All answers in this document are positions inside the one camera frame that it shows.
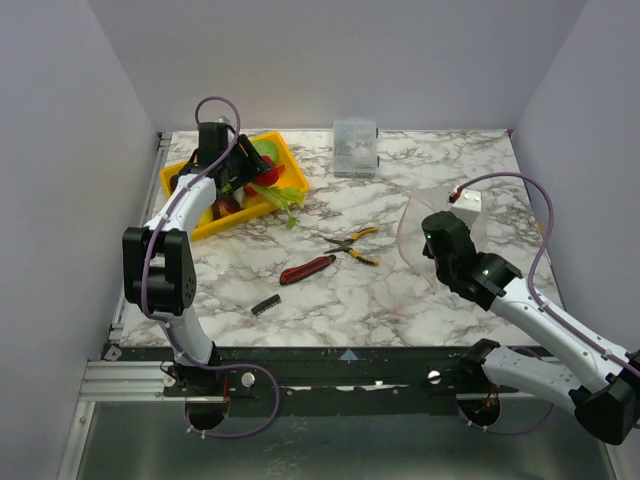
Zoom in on purple red onion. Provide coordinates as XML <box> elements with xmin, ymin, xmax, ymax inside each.
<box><xmin>211</xmin><ymin>195</ymin><xmax>243</xmax><ymax>220</ymax></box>

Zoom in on clear zip top bag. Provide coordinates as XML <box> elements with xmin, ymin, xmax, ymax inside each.
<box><xmin>396</xmin><ymin>187</ymin><xmax>488</xmax><ymax>291</ymax></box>

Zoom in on green white leek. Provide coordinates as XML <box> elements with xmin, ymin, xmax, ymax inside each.
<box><xmin>250</xmin><ymin>183</ymin><xmax>305</xmax><ymax>230</ymax></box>

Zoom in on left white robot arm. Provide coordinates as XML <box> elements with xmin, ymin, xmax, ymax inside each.
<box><xmin>122</xmin><ymin>122</ymin><xmax>267</xmax><ymax>395</ymax></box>

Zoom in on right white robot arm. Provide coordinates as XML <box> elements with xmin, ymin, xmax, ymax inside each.
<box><xmin>421</xmin><ymin>211</ymin><xmax>639</xmax><ymax>445</ymax></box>

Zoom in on green cabbage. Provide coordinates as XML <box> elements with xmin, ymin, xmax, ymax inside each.
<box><xmin>252</xmin><ymin>139</ymin><xmax>279</xmax><ymax>162</ymax></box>

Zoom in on red tomato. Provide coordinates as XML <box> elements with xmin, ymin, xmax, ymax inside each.
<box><xmin>254</xmin><ymin>155</ymin><xmax>285</xmax><ymax>187</ymax></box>

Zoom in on yellow plastic tray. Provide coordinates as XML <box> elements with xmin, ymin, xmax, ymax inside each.
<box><xmin>159</xmin><ymin>131</ymin><xmax>310</xmax><ymax>241</ymax></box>

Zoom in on clear plastic screw box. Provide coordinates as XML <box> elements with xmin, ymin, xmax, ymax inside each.
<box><xmin>332</xmin><ymin>118</ymin><xmax>380</xmax><ymax>177</ymax></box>

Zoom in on red black utility knife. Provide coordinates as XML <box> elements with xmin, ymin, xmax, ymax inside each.
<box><xmin>279</xmin><ymin>254</ymin><xmax>336</xmax><ymax>286</ymax></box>

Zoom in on black chip comb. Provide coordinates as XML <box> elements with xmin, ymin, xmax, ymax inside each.
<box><xmin>251</xmin><ymin>294</ymin><xmax>282</xmax><ymax>316</ymax></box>

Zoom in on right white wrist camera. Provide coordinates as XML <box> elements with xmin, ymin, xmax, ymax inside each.
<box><xmin>448</xmin><ymin>189</ymin><xmax>482</xmax><ymax>225</ymax></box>

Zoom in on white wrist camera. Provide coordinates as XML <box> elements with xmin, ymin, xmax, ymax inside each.
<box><xmin>448</xmin><ymin>189</ymin><xmax>482</xmax><ymax>225</ymax></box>
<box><xmin>215</xmin><ymin>115</ymin><xmax>232</xmax><ymax>125</ymax></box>

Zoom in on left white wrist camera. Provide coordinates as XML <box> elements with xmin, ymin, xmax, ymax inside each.
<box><xmin>215</xmin><ymin>115</ymin><xmax>232</xmax><ymax>125</ymax></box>

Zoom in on yellow handled pliers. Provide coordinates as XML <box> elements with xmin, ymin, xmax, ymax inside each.
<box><xmin>324</xmin><ymin>227</ymin><xmax>379</xmax><ymax>266</ymax></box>

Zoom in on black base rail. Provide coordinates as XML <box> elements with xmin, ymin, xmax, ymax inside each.
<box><xmin>103</xmin><ymin>345</ymin><xmax>499</xmax><ymax>417</ymax></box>

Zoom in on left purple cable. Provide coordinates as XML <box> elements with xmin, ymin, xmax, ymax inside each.
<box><xmin>141</xmin><ymin>95</ymin><xmax>281</xmax><ymax>441</ymax></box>

